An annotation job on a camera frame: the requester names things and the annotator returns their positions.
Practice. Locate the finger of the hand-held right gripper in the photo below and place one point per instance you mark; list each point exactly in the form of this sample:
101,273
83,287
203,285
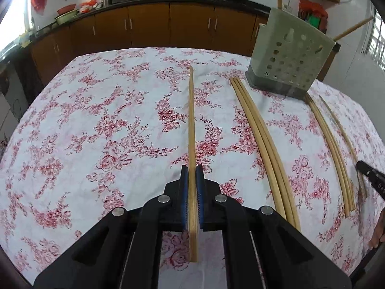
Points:
371,176

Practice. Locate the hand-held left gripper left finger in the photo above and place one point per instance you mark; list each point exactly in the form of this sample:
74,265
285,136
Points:
184,198

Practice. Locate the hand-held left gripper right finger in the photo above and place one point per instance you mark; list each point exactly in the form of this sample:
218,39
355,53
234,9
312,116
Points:
200,198

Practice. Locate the grey perforated utensil holder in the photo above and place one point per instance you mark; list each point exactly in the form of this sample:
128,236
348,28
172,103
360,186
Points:
288,57

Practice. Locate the person's right hand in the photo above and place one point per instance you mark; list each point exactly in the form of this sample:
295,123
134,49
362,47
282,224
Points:
378,234

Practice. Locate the red floral tablecloth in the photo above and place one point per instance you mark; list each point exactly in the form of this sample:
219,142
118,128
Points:
90,126

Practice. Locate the barred window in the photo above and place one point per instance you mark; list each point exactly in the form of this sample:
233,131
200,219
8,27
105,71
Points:
376,45

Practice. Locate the green container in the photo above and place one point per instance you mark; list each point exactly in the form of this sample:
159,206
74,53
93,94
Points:
314,21

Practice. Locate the wooden lower kitchen cabinets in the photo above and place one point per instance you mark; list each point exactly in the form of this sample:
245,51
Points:
150,24

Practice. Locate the red plastic bag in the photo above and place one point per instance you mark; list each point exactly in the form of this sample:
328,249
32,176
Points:
312,7

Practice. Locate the black kitchen countertop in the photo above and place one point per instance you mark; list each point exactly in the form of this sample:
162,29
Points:
135,2

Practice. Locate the red and white bag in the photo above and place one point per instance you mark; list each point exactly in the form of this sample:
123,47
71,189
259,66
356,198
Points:
90,5

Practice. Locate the green bowl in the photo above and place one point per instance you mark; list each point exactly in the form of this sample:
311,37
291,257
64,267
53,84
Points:
66,18

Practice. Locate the red bowl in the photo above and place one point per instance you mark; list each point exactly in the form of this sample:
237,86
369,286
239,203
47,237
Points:
66,7

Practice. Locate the bright window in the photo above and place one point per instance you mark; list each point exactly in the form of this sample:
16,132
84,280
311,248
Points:
15,21

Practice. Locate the red wall decoration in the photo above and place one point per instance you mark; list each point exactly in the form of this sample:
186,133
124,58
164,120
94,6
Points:
39,0

